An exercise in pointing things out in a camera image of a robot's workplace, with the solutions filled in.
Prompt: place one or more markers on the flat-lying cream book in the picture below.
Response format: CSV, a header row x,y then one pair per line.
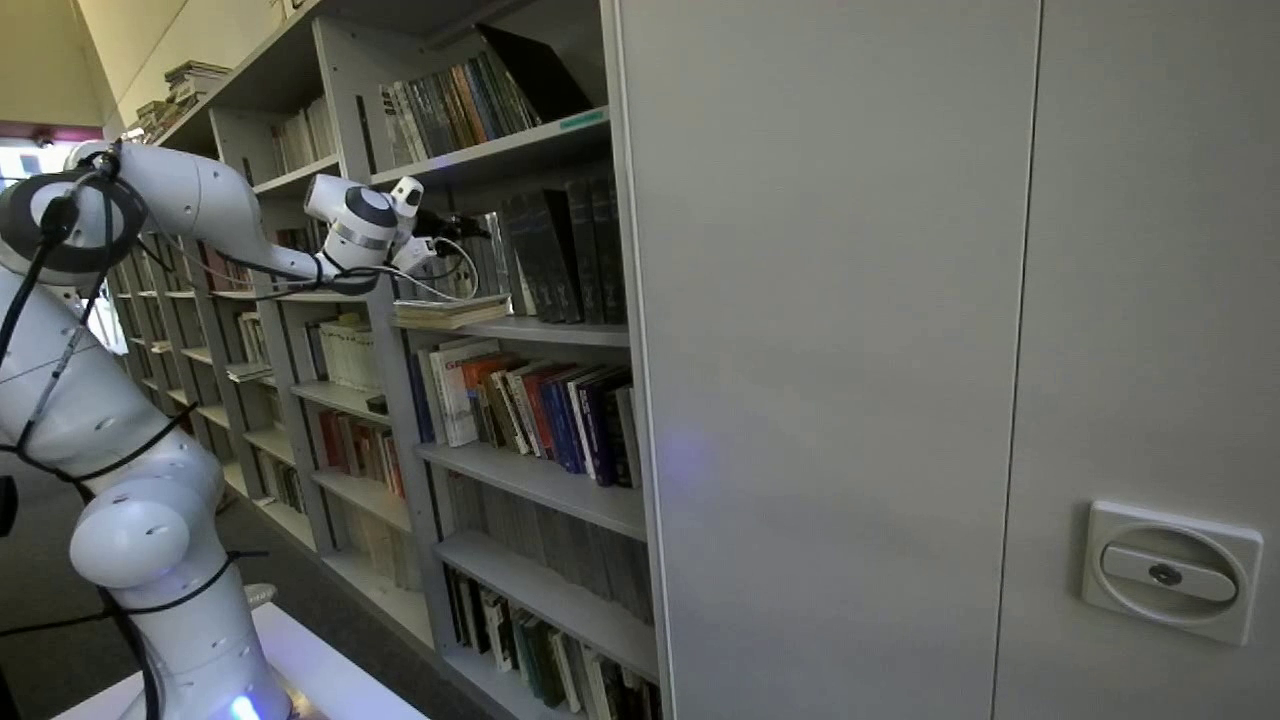
x,y
454,320

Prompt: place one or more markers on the slim blue book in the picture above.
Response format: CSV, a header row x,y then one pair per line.
x,y
566,427

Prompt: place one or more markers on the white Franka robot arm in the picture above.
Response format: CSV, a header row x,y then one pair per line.
x,y
80,384

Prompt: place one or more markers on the flat-lying grey book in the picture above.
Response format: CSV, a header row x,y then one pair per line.
x,y
454,306

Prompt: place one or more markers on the cream patterned spine book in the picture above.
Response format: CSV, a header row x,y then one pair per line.
x,y
445,272

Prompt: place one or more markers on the white book dark lettering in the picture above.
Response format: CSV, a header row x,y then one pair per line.
x,y
456,393

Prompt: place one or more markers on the cardboard box stack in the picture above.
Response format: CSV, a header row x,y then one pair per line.
x,y
186,81

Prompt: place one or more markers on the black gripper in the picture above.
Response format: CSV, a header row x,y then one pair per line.
x,y
443,224

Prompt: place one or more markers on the slim red book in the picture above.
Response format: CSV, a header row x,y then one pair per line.
x,y
532,414

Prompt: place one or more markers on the grey metal bookshelf unit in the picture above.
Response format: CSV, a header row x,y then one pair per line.
x,y
343,401
532,482
264,440

